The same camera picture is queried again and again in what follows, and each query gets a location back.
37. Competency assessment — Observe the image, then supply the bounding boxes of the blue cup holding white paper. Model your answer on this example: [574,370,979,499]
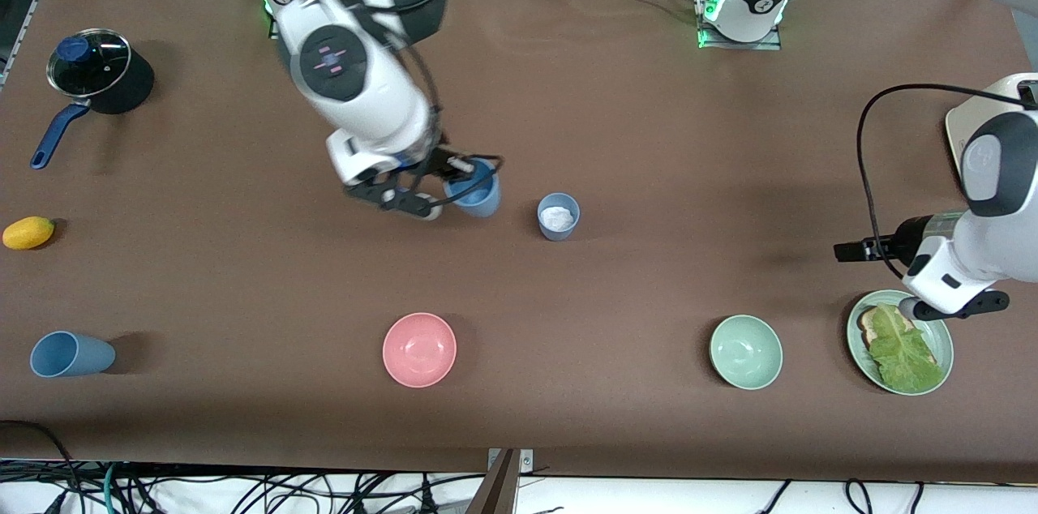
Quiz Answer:
[537,192,581,242]

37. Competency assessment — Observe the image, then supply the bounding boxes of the toast slice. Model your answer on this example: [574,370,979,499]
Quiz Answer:
[860,307,937,365]

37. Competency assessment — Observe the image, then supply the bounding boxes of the green plate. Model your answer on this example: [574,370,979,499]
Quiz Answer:
[847,289,954,396]

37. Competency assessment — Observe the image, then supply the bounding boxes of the green lettuce leaf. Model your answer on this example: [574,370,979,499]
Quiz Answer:
[868,303,946,393]

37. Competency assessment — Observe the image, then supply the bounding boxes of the white cutting board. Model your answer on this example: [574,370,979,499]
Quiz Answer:
[945,75,1038,174]

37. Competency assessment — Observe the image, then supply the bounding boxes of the green bowl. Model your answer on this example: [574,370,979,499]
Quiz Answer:
[710,315,784,391]

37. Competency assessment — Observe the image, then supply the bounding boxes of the brown table cloth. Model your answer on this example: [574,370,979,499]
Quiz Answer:
[0,0,1038,486]

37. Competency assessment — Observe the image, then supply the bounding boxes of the pink bowl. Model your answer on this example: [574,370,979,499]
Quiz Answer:
[382,312,457,389]

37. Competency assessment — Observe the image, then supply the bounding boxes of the glass lid with blue knob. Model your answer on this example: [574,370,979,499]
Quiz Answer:
[47,28,132,100]

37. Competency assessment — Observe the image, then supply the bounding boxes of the grey beam under table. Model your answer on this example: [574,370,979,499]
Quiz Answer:
[465,449,521,514]

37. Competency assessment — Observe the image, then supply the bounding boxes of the yellow lemon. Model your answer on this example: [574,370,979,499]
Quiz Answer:
[2,216,56,251]

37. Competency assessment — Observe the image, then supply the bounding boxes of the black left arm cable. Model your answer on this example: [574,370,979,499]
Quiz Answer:
[857,0,1038,281]

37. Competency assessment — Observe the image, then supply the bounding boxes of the black pot with blue handle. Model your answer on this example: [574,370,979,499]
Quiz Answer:
[30,44,156,170]

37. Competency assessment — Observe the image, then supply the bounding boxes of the metal table edge bracket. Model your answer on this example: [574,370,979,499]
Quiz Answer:
[487,448,535,474]

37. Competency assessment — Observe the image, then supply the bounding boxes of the teal floor cable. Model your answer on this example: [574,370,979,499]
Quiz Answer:
[101,463,124,514]

